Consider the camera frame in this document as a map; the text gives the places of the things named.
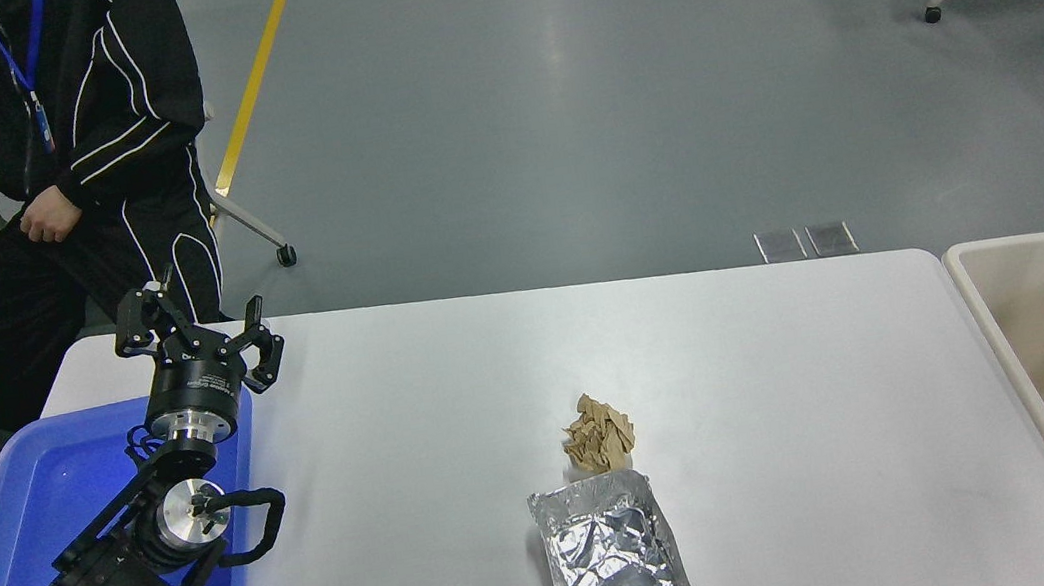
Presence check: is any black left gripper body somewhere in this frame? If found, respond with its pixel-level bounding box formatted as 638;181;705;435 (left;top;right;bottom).
134;335;256;437

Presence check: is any crumpled tan paper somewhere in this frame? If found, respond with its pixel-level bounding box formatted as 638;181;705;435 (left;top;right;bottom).
556;387;642;480

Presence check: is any person's left hand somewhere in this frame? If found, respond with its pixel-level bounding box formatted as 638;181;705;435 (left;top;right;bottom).
14;180;87;246

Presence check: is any white chair with castor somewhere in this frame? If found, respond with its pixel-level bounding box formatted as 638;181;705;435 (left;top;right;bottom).
192;91;299;276

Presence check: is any person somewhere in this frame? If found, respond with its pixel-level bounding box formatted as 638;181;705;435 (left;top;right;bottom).
0;0;247;433

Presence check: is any silver foil tray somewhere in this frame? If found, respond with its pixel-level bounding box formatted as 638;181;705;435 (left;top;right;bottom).
525;458;715;586

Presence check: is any metal floor socket plate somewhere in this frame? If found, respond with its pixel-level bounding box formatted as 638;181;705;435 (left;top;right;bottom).
754;227;809;266
805;219;860;258

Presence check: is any blue lanyard with badge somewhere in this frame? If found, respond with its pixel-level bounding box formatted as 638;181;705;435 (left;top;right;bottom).
0;0;65;159

